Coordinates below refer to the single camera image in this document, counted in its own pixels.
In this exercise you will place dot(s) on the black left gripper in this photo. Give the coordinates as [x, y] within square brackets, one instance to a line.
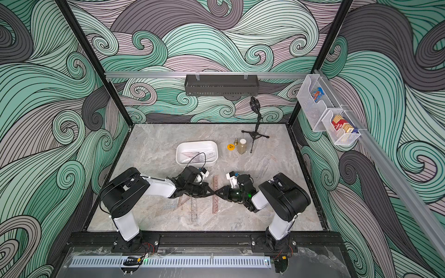
[204, 188]

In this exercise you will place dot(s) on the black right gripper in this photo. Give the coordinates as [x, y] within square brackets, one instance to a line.
[228, 193]

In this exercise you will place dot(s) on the pink triangle ruler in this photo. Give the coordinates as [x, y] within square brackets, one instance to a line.
[188, 155]
[182, 201]

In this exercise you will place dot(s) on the blue triangle ruler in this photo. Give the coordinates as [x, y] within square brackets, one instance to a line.
[170, 206]

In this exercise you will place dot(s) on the clear stencil ruler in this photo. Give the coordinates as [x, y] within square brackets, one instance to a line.
[206, 155]

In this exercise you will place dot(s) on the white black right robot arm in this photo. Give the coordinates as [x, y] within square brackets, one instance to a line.
[287, 199]

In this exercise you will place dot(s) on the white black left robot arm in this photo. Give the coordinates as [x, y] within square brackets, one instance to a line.
[121, 194]

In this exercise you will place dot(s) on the white plastic storage box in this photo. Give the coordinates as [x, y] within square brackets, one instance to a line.
[200, 146]

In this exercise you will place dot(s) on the clear jar with liquid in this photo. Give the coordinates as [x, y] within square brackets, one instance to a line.
[242, 146]

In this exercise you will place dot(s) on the black tripod stand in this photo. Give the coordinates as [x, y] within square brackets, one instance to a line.
[255, 107]

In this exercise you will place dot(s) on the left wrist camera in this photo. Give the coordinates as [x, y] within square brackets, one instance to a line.
[192, 174]

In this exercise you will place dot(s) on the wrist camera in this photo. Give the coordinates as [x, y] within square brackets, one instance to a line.
[232, 177]
[192, 174]

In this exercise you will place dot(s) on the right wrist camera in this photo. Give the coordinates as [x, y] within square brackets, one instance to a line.
[232, 177]

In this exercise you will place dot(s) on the white slotted cable duct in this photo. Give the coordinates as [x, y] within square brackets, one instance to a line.
[173, 262]

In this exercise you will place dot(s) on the black wall shelf tray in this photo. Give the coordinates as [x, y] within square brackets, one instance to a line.
[213, 85]

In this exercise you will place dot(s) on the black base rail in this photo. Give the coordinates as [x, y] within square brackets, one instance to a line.
[256, 241]

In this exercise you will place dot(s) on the clear wall bin upper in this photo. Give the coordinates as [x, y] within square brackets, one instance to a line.
[317, 98]

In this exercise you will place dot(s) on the clear wall bin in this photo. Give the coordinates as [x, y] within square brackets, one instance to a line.
[342, 126]
[317, 98]

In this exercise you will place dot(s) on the clear wall bin lower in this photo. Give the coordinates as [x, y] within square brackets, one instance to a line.
[342, 126]

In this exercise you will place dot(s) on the aluminium rail back wall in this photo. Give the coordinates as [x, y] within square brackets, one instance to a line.
[183, 74]

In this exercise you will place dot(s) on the aluminium rail wall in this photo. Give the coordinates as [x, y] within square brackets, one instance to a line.
[428, 223]
[183, 74]

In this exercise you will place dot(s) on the aluminium rail right wall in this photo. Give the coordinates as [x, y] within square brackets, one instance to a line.
[428, 223]

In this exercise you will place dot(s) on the black corner frame post right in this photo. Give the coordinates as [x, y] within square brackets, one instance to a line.
[329, 16]

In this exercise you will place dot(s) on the black corner frame post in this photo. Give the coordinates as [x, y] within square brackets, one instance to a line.
[83, 41]
[329, 16]

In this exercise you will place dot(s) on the black corner frame post left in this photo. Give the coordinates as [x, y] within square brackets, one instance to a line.
[83, 41]

